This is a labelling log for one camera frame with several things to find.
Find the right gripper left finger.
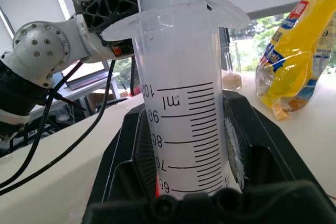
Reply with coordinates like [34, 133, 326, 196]
[86, 108, 158, 207]

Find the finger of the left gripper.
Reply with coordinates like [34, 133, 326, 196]
[72, 0, 139, 34]

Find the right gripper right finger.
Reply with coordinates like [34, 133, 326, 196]
[222, 89, 327, 191]

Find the clear plastic 100 ml syringe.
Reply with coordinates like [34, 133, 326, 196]
[101, 0, 251, 199]

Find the open laptop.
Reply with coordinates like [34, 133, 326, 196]
[65, 68, 112, 90]

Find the brown cardboard box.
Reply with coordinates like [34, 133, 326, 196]
[86, 91, 116, 109]

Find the glass jar with grains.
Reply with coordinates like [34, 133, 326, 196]
[222, 42, 243, 90]

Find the yellow snack bag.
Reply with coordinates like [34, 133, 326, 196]
[255, 0, 336, 122]

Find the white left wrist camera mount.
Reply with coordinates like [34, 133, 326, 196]
[75, 15, 118, 63]

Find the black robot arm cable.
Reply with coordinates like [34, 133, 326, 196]
[0, 59, 117, 196]
[0, 76, 66, 189]

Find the thin red wire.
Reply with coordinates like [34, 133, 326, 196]
[54, 61, 87, 111]

